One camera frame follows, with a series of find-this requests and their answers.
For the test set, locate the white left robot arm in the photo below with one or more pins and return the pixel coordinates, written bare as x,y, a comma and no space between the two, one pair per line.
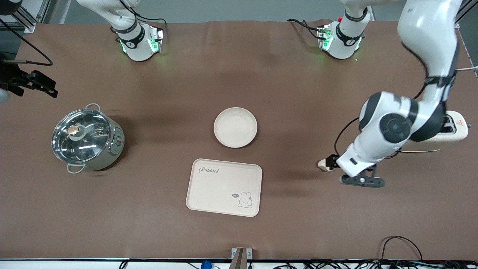
392,127

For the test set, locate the brown table cover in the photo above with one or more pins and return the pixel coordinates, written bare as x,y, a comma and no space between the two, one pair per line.
261,74

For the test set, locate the cream round bowl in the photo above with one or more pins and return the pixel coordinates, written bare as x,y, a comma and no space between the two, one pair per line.
235,127

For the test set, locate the small pale bun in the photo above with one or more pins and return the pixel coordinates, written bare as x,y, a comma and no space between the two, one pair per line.
323,166

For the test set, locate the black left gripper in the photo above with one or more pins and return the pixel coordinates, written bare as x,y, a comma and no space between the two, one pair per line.
331,160

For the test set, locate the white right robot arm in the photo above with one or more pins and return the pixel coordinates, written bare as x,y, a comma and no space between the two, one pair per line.
134,41

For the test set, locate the aluminium frame post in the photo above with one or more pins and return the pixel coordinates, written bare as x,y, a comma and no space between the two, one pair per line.
463,11
30,18

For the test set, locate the cream rabbit print tray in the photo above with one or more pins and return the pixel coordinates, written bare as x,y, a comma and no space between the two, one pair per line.
224,186

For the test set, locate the steel pot with glass lid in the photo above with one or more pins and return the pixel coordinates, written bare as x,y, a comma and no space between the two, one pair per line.
86,142

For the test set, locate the blue round knob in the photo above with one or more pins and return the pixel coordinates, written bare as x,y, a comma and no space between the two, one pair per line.
206,265

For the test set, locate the cream two-slot toaster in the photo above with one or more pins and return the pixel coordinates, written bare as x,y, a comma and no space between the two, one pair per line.
457,129

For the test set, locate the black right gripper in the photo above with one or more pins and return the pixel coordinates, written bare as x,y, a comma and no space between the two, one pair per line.
10,77

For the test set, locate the grey metal bracket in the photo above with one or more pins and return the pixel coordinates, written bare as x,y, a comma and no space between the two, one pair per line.
241,257

